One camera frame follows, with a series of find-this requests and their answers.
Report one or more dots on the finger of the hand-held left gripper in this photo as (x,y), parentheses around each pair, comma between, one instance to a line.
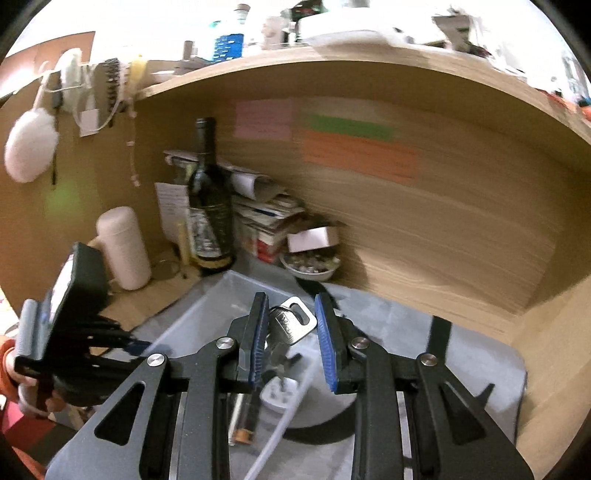
(108,325)
(136,346)

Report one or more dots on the green sticky note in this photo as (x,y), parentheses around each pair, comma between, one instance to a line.
(346,125)

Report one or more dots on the dark hairbrush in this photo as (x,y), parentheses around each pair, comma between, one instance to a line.
(110,81)

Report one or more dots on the handwritten paper note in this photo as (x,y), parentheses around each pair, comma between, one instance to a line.
(171,207)

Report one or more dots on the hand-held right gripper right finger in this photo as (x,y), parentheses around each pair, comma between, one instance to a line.
(325,346)

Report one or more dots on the rolled white paper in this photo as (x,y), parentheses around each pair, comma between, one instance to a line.
(249,182)

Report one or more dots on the grey mat with black print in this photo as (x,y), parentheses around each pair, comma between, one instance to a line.
(392,323)

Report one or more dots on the yellow tube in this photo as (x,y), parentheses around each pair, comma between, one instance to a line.
(183,244)

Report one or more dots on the white plug adapter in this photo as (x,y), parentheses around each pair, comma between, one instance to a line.
(277,397)

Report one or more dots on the small white card box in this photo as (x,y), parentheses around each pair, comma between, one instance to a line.
(309,240)

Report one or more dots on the stack of books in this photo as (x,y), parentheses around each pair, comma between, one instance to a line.
(268,226)

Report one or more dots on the person's left hand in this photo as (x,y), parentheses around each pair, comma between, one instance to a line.
(55,400)

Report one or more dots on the white fluffy puff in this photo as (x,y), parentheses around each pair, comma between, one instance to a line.
(30,143)

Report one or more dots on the white bowl of coins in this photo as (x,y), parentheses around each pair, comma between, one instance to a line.
(309,272)

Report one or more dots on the red clothing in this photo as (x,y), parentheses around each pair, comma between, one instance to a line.
(27,434)

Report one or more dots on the metal key bunch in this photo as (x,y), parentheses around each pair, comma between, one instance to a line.
(291,323)

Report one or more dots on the orange sticky note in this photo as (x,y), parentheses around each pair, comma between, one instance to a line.
(360,157)

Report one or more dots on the white plastic container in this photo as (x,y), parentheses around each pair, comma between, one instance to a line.
(351,32)

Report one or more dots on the black tube with orange end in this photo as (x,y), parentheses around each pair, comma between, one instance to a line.
(244,434)

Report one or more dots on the pink sticky note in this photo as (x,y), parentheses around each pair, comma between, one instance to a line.
(263,120)

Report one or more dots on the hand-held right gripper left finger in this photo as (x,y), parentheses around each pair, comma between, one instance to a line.
(258,341)

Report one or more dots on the clear plastic storage box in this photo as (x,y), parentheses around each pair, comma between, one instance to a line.
(198,318)

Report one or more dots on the dark wine bottle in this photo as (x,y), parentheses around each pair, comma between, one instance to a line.
(210,217)

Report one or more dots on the white hanging tag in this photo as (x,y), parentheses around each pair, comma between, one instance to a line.
(87,123)

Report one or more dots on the cream cylindrical humidifier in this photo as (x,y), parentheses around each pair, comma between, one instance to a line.
(122,249)

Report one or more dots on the blue label plastic bottle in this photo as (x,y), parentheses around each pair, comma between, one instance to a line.
(228,44)

